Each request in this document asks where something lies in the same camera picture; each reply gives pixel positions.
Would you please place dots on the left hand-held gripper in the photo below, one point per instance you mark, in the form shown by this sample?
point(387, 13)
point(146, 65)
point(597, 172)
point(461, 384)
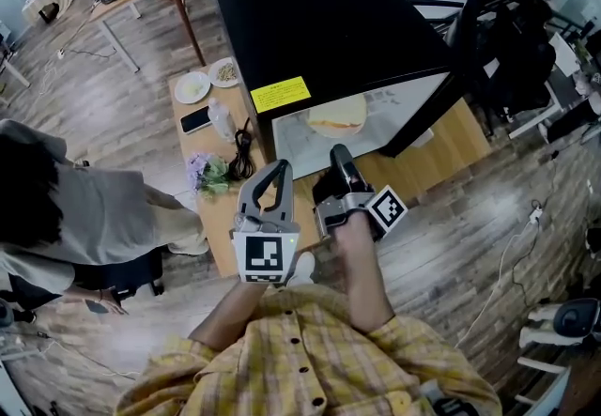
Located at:
point(263, 252)

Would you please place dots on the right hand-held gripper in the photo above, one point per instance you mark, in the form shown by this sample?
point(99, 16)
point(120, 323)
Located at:
point(389, 212)

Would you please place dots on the sandwich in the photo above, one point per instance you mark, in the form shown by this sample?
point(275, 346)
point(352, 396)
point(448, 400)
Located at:
point(338, 116)

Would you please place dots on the black mini fridge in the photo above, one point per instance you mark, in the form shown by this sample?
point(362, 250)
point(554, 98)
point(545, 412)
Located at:
point(328, 29)

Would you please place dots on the person's right forearm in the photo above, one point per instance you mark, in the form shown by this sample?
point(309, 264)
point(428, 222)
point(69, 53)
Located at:
point(366, 297)

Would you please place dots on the person's left forearm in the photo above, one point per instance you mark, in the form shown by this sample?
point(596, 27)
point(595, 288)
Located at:
point(230, 315)

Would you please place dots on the person's right hand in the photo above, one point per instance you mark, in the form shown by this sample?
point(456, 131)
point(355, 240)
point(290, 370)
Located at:
point(359, 240)

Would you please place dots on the wooden table white legs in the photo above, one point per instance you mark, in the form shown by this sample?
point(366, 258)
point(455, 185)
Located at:
point(220, 217)

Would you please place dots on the purple flower bouquet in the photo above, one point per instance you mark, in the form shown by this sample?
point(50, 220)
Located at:
point(209, 174)

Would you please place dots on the person's white shoe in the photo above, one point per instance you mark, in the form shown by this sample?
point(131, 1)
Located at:
point(303, 268)

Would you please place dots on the clear plastic bottle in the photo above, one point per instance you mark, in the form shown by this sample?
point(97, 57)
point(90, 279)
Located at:
point(221, 120)

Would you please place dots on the black smartphone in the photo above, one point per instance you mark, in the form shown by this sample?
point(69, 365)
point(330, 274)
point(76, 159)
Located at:
point(195, 119)

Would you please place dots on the white plate with seeds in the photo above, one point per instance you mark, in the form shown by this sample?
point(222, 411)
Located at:
point(225, 72)

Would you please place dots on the yellow plaid shirt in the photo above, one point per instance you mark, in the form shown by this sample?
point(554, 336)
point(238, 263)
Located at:
point(300, 358)

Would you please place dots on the black office chair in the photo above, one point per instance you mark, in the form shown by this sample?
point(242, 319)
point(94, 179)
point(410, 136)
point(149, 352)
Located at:
point(465, 38)

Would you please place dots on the white power strip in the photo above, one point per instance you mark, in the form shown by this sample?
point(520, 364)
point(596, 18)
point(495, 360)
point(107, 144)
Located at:
point(535, 215)

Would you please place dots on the brown wooden pole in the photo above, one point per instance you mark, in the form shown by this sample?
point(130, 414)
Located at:
point(180, 5)

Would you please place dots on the chest-mounted device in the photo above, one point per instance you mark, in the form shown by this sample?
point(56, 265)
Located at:
point(451, 402)

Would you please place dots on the white desk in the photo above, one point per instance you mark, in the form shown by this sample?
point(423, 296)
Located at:
point(559, 395)

